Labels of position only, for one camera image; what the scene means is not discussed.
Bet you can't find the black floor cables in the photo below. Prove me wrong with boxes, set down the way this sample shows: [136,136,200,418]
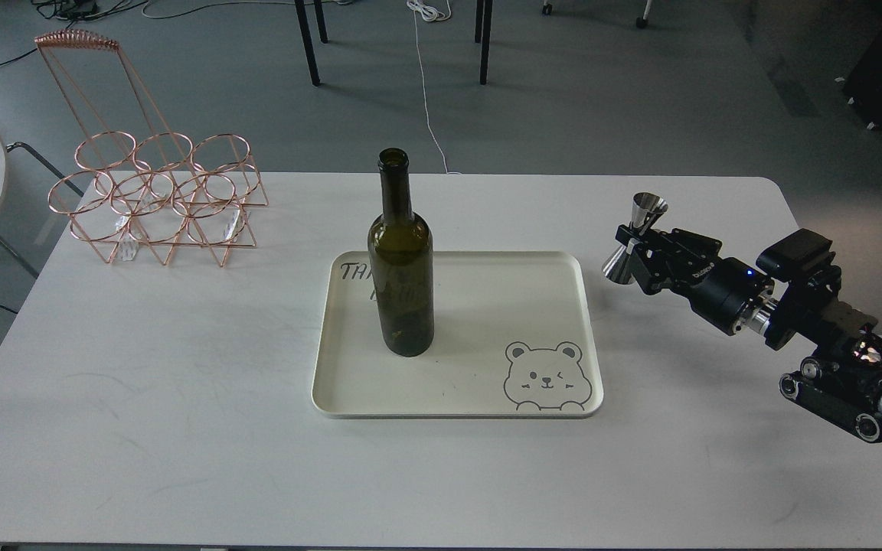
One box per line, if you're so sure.
[0,0,181,80]

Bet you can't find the black table legs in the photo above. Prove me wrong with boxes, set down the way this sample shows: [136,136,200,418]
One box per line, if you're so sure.
[294,0,494,86]

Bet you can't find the rose gold wire bottle rack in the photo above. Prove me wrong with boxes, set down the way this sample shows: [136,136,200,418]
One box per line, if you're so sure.
[34,29,270,266]

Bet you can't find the dark green wine bottle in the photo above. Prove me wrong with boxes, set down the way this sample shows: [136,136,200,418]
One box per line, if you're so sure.
[367,148,435,357]

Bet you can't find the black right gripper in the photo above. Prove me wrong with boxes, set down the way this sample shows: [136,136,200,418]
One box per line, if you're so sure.
[615,224,775,335]

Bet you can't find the cream bear tray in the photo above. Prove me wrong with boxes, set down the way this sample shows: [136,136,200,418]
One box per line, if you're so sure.
[312,251,603,418]

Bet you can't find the steel double jigger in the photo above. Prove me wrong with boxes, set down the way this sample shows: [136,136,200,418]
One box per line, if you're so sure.
[602,192,668,285]

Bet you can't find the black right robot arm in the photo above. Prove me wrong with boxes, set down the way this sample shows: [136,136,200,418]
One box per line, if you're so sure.
[616,224,882,443]

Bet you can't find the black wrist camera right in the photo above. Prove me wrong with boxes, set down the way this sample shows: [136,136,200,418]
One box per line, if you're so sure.
[756,229,835,283]

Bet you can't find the white floor cable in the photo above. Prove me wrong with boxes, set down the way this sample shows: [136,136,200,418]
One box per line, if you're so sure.
[407,0,463,176]

